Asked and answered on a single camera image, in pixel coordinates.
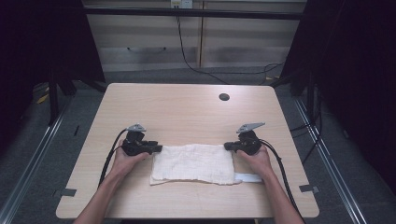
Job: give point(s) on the black metal stand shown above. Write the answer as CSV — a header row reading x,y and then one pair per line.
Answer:
x,y
53,102
310,96

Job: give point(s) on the dark curtain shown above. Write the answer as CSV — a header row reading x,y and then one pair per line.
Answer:
x,y
358,77
40,46

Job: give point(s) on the person's right hand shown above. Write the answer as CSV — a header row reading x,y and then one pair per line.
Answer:
x,y
258,163

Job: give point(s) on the grey tape piece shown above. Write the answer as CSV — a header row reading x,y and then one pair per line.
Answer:
x,y
308,188

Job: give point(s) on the white wall socket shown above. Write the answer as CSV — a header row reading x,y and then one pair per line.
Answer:
x,y
182,3

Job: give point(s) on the cream cloth with white label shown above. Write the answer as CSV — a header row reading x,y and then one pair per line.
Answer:
x,y
193,163

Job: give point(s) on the black horizontal frame bar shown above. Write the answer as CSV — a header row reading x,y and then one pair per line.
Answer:
x,y
193,13

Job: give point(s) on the person's left hand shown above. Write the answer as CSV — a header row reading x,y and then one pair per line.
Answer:
x,y
124,165

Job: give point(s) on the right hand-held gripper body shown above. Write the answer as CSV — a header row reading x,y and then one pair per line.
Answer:
x,y
249,141

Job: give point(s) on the metal floor rail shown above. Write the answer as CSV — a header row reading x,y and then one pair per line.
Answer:
x,y
330,161
31,161

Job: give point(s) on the yellow floor tape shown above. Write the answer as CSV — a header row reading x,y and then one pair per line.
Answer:
x,y
42,99

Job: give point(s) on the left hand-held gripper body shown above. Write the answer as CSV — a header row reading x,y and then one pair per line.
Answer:
x,y
134,144

